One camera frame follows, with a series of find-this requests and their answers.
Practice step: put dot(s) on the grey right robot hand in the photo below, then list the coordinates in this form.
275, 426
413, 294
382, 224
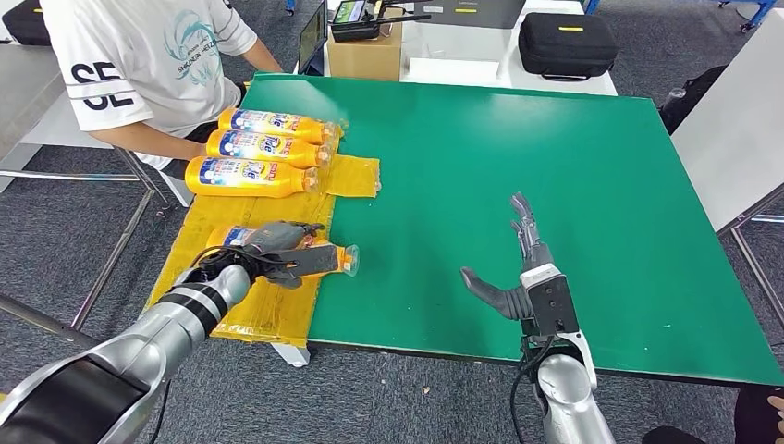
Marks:
508, 300

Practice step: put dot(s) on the white table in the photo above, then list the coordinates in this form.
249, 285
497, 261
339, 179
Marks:
508, 67

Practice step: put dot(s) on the person's right hand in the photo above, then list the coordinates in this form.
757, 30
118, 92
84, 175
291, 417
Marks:
201, 150

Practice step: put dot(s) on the cardboard box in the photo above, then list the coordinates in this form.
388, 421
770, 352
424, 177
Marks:
364, 61

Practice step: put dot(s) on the grey metal table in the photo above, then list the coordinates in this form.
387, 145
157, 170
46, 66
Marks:
24, 86
735, 122

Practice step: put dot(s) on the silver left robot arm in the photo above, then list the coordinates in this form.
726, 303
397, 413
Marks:
122, 355

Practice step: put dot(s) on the black remote controller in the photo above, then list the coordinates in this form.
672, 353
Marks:
352, 24

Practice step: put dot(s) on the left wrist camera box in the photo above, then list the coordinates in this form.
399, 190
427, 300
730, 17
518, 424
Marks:
306, 260

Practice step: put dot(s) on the black tablet screen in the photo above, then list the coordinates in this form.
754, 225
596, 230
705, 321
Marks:
312, 37

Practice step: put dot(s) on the orange detergent bottle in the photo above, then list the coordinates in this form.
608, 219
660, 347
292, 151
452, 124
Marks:
294, 153
245, 184
230, 236
306, 127

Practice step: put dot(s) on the person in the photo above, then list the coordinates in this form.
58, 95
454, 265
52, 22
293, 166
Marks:
135, 55

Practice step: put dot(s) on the blue metal frame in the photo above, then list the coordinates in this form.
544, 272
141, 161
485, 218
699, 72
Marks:
759, 9

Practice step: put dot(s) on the black bag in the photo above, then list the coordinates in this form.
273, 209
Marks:
695, 98

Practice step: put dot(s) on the person's right forearm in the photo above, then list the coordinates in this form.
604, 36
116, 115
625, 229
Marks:
153, 140

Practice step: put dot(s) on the yellow tape mat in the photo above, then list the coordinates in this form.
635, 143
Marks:
275, 306

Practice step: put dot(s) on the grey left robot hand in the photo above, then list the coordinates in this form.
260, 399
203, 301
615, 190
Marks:
279, 236

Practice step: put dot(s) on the white flat box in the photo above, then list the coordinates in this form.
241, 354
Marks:
452, 72

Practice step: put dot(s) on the person's left forearm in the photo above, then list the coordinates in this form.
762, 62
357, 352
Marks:
263, 56

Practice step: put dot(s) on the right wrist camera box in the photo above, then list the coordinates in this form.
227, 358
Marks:
548, 300

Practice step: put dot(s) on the white table foot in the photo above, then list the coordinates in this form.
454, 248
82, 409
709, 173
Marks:
293, 355

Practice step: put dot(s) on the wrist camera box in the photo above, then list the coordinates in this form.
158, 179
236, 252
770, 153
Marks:
548, 300
306, 260

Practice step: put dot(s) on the black carrying case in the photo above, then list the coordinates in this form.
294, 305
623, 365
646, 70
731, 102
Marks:
566, 49
24, 24

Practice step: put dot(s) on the green table board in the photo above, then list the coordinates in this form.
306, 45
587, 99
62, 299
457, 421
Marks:
582, 184

